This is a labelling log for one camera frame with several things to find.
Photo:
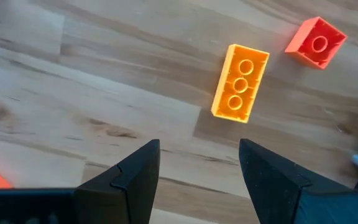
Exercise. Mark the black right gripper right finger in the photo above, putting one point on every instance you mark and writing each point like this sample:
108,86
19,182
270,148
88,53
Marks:
269,186

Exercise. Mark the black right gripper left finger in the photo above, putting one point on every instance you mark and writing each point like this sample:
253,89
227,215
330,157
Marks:
126,193

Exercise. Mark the yellow two-by-four toy brick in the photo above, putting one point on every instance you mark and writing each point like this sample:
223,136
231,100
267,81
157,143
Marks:
228,77

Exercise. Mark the orange two-by-two toy brick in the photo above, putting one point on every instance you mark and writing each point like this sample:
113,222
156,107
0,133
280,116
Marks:
300,40

